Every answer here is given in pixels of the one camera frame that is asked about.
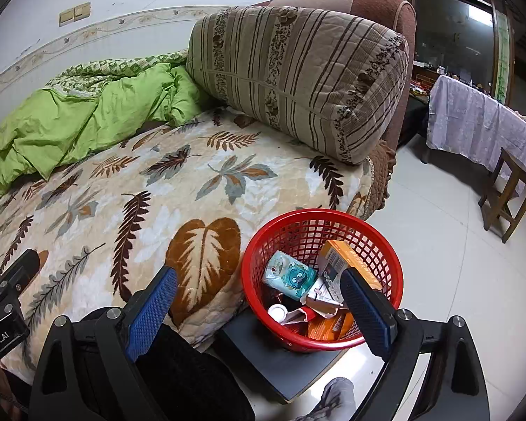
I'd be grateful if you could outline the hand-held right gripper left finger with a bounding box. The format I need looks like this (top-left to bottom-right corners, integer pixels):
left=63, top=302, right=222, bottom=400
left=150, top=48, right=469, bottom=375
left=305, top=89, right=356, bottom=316
left=28, top=265, right=179, bottom=421

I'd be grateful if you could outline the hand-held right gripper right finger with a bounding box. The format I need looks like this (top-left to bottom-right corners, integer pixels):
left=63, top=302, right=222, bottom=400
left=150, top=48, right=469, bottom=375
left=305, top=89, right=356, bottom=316
left=339, top=267, right=492, bottom=421

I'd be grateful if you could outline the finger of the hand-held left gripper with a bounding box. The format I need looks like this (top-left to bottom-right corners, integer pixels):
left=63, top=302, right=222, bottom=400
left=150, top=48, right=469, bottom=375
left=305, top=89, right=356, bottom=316
left=0, top=249, right=41, bottom=293

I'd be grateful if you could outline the orange foil wrapper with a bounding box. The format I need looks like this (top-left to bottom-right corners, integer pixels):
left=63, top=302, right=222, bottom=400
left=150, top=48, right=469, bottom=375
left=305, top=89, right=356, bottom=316
left=307, top=311, right=356, bottom=341

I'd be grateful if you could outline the orange medicine box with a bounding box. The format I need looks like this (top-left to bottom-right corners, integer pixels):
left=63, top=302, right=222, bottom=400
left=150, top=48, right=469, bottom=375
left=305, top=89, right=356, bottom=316
left=318, top=240, right=384, bottom=292

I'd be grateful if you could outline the torn red foil packet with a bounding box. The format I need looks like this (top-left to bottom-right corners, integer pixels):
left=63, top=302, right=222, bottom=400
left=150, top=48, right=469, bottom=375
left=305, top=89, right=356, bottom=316
left=285, top=307, right=329, bottom=326

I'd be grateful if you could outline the light blue tissue pack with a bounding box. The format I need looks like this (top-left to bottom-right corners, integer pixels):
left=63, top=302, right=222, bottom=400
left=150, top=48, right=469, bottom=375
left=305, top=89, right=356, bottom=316
left=263, top=251, right=318, bottom=301

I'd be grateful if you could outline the red plastic mesh basket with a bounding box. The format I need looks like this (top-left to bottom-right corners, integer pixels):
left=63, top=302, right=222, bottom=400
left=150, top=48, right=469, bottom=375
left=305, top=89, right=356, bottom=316
left=240, top=209, right=405, bottom=354

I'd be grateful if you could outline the person's dark trouser leg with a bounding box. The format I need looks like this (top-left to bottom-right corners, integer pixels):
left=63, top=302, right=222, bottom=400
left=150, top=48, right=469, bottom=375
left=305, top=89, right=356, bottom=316
left=136, top=325, right=255, bottom=421

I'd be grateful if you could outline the person's grey sock foot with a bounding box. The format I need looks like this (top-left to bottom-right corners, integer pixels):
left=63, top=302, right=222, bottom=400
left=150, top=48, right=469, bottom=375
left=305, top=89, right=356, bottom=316
left=296, top=377, right=358, bottom=421

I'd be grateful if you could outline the black low table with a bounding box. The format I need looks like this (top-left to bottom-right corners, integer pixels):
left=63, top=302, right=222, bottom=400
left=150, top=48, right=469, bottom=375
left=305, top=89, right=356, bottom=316
left=215, top=307, right=351, bottom=404

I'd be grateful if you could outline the leaf print blanket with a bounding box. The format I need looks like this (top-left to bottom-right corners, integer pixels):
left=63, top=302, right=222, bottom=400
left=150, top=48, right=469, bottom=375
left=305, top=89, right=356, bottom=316
left=0, top=105, right=375, bottom=382

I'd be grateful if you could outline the green quilt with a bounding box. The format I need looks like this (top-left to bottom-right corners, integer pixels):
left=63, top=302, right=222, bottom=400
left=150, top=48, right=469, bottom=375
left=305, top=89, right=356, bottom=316
left=0, top=50, right=222, bottom=211

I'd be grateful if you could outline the wooden stool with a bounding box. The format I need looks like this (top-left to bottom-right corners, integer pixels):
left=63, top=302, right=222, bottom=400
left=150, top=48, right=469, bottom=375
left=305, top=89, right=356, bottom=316
left=478, top=147, right=526, bottom=244

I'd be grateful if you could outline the table with white cloth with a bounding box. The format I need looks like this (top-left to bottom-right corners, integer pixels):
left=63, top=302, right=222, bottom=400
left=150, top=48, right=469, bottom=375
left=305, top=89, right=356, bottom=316
left=426, top=74, right=526, bottom=185

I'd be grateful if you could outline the striped brown cushion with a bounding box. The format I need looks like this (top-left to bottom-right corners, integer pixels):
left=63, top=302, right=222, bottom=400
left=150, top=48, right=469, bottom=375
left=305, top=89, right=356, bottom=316
left=186, top=5, right=410, bottom=166

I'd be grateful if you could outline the dark wooden partition window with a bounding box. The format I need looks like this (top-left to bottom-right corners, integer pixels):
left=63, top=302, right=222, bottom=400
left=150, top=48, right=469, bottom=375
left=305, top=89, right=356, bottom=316
left=388, top=0, right=515, bottom=106

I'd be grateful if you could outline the beige wall switch plate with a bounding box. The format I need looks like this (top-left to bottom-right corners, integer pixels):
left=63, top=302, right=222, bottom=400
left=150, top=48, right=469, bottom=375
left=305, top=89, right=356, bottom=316
left=59, top=2, right=91, bottom=27

